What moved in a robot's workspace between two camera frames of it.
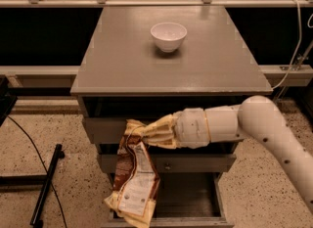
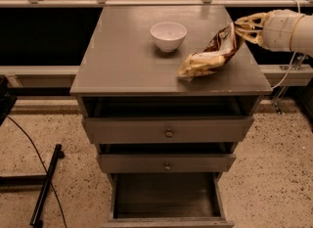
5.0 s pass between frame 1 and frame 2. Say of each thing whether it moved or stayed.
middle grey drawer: stayed
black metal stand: stayed
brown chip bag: moved
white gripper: moved
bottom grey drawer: stayed
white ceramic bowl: stayed
